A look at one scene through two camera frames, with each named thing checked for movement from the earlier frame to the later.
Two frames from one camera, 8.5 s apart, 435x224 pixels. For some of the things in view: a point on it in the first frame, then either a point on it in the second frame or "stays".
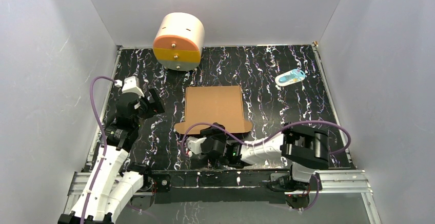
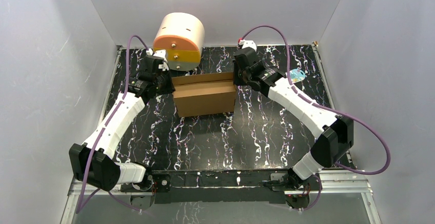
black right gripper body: [218, 134] -> [241, 76]
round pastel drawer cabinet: [178, 41] stays
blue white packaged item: [289, 77] stays
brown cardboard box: [221, 104] -> [205, 94]
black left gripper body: [149, 101] -> [165, 83]
